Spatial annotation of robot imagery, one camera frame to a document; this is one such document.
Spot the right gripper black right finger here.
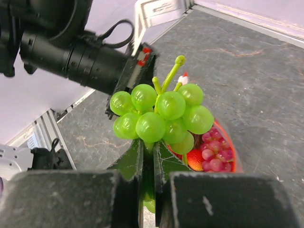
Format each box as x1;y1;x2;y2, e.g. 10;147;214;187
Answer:
153;141;304;228

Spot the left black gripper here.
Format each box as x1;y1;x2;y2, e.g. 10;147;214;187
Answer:
105;43;159;120

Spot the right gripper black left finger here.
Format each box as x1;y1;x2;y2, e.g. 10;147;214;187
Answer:
0;139;144;228

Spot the red strawberry bunch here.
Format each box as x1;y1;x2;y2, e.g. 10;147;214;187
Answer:
167;143;204;171

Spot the purple grape bunch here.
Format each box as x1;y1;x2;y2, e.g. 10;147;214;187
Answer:
200;125;234;172

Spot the clear orange zip top bag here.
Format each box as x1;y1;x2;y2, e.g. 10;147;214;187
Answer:
163;120;243;173

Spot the green grape bunch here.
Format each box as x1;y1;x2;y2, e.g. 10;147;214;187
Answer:
110;55;214;213

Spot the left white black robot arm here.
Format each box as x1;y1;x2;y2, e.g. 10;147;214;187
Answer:
0;0;158;98

